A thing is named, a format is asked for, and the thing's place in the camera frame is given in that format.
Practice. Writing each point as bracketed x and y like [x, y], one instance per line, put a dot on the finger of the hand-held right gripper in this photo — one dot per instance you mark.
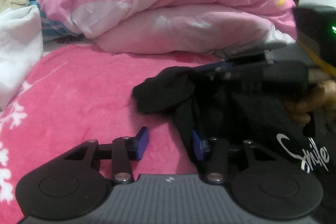
[252, 57]
[210, 67]

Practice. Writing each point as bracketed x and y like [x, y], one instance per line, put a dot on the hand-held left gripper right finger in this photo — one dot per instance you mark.
[197, 144]

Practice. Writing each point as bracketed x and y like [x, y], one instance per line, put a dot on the white cloth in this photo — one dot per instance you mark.
[15, 50]

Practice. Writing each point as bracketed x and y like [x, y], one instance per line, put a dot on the person's right hand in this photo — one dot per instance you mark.
[323, 92]

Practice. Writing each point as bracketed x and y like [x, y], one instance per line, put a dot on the pink fleece blanket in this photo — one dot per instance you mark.
[78, 95]

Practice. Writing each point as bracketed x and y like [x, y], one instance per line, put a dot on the black garment with white print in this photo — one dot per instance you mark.
[162, 92]

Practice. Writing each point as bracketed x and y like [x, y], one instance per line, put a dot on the blue striped cloth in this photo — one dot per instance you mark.
[52, 24]

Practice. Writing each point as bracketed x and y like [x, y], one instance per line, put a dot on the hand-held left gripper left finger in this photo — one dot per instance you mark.
[143, 138]

